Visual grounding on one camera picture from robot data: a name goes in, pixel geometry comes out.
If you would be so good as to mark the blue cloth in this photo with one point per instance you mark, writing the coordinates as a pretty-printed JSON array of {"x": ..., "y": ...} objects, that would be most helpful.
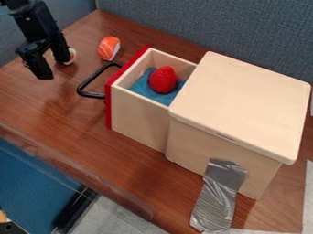
[{"x": 143, "y": 88}]

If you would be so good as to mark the red toy strawberry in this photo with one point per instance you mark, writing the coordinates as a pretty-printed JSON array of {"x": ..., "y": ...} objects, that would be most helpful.
[{"x": 163, "y": 79}]

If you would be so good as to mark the drawer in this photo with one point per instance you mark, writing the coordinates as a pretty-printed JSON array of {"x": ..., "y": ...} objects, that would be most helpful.
[{"x": 136, "y": 112}]

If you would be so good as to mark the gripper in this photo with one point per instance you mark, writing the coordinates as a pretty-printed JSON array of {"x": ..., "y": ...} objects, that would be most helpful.
[{"x": 33, "y": 23}]

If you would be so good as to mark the orange salmon sushi toy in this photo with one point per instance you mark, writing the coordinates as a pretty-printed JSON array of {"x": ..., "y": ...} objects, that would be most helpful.
[{"x": 109, "y": 48}]

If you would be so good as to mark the white and orange toy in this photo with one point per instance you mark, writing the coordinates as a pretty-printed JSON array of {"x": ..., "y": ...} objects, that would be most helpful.
[{"x": 73, "y": 56}]

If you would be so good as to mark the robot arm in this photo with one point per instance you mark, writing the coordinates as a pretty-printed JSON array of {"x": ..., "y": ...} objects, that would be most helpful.
[{"x": 12, "y": 3}]

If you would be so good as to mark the grey tape strip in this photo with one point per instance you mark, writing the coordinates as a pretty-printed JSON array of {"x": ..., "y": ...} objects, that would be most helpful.
[{"x": 218, "y": 198}]

